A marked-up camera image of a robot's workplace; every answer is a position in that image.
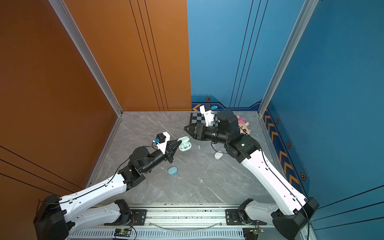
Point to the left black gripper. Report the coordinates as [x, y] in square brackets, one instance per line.
[170, 153]

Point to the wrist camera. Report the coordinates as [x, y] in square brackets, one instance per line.
[161, 141]
[207, 111]

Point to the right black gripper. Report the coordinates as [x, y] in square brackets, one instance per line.
[200, 134]

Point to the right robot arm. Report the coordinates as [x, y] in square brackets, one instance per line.
[292, 211]

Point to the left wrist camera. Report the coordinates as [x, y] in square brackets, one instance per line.
[161, 141]

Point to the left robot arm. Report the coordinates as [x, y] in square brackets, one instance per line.
[59, 217]

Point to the pink plush doll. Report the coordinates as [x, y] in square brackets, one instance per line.
[244, 126]

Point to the white earbud charging case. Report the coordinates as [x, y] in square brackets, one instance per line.
[218, 155]

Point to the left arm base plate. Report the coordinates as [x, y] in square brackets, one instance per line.
[135, 218]

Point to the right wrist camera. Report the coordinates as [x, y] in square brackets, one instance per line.
[207, 111]

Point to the green earbud charging case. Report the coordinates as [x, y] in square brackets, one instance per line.
[185, 144]

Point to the black grey checkerboard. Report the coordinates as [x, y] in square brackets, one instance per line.
[196, 117]

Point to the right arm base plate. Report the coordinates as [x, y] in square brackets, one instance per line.
[233, 218]

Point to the right green circuit board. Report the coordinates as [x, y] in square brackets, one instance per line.
[256, 231]

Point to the green circuit board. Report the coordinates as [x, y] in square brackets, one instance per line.
[256, 231]
[123, 233]

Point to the left green circuit board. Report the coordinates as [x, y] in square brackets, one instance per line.
[123, 233]

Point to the blue earbud charging case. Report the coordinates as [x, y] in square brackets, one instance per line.
[172, 171]

